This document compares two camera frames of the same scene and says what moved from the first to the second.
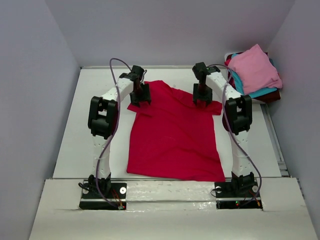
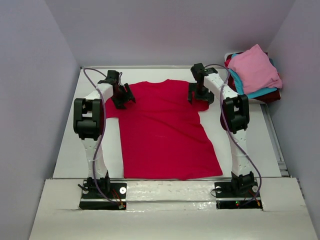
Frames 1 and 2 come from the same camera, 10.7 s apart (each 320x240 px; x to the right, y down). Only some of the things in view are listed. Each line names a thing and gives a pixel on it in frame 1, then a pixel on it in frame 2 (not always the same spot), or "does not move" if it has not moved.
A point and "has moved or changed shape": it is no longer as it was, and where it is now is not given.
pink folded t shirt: x=256 y=69 does not move
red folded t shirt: x=227 y=62 does not move
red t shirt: x=173 y=137 has moved or changed shape
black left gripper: x=145 y=96 to x=118 y=103
